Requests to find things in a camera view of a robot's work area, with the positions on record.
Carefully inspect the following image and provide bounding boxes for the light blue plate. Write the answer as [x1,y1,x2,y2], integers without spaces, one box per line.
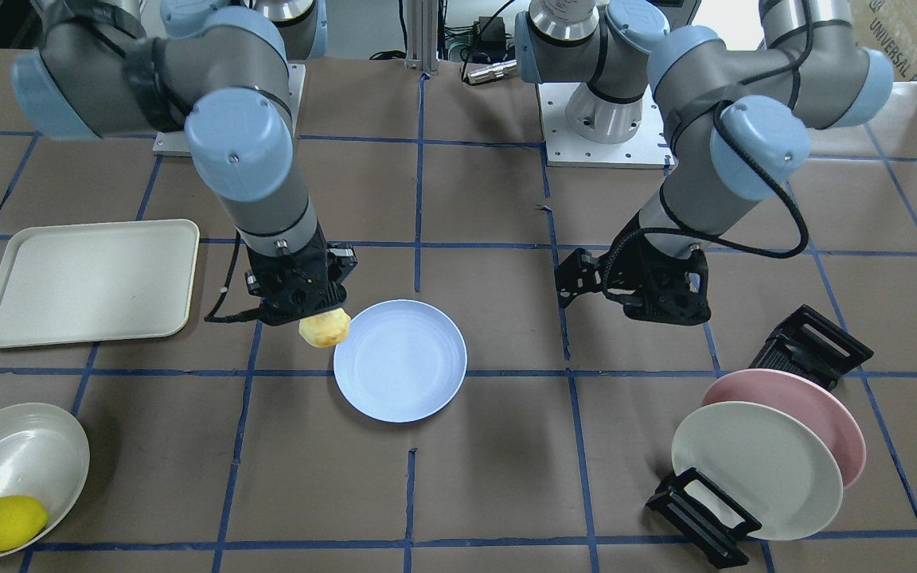
[334,298,468,423]

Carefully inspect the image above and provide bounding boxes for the pink plate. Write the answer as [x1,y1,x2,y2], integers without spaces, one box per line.
[701,368,867,487]

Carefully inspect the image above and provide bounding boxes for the cream rectangular tray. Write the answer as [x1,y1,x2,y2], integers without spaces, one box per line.
[0,219,200,349]

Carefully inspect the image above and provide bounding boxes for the black dish rack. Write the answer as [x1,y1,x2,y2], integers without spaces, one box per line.
[646,305,873,569]

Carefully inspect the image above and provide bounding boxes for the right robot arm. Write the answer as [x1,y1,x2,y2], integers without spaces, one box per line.
[10,1,357,325]

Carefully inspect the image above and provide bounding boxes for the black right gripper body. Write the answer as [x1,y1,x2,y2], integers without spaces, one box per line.
[244,228,359,326]

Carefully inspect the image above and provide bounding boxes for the yellow bread roll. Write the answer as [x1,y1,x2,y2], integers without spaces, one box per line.
[298,308,352,349]

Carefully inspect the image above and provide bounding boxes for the cream round plate with lemon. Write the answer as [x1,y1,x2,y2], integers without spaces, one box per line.
[0,403,90,557]

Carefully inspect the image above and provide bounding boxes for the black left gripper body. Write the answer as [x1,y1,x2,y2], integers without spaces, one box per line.
[556,215,711,325]

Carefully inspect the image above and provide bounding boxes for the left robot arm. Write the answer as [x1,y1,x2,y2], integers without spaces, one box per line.
[514,1,894,325]

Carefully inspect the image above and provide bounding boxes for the yellow lemon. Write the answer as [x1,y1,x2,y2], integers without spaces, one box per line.
[0,496,49,552]

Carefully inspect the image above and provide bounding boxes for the aluminium frame post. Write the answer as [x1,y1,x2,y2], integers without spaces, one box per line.
[403,0,443,76]

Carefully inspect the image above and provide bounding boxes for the cream plate in rack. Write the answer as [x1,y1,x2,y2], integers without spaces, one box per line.
[670,402,845,541]

